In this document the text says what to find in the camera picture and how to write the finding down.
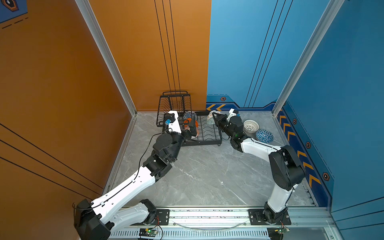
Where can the black wire dish rack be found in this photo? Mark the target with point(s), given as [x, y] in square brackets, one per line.
[181, 102]

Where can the green circuit board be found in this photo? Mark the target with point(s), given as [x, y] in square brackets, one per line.
[149, 234]
[277, 233]

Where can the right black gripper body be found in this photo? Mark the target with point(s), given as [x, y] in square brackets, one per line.
[224, 125]

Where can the blue dotted pattern bowl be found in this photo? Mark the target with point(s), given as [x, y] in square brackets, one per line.
[264, 136]

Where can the right green circuit board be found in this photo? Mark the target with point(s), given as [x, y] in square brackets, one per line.
[277, 233]

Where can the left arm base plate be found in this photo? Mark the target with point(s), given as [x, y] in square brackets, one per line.
[161, 217]

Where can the orange plastic bowl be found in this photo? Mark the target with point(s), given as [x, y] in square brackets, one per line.
[189, 122]

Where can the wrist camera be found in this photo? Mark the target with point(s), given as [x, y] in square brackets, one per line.
[233, 113]
[171, 122]

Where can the aluminium front rail frame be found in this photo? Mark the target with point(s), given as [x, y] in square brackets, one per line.
[233, 223]

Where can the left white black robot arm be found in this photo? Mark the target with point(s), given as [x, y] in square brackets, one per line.
[96, 220]

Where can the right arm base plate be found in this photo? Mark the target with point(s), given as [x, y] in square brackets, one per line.
[268, 217]

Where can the left green circuit board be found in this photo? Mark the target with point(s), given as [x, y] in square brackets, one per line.
[149, 234]

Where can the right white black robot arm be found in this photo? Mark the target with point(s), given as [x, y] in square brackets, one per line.
[286, 167]

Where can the red geometric pattern bowl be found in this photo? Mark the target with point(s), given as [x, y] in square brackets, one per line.
[194, 132]

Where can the white lattice pattern bowl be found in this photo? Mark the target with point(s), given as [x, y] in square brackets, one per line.
[251, 126]

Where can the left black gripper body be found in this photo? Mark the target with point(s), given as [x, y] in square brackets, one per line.
[185, 136]

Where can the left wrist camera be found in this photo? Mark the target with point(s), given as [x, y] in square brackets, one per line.
[171, 122]

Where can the green geometric pattern bowl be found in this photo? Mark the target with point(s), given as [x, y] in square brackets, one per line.
[210, 118]

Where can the blue floral white bowl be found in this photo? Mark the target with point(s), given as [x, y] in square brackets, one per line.
[190, 115]

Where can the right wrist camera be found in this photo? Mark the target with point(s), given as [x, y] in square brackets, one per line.
[233, 113]

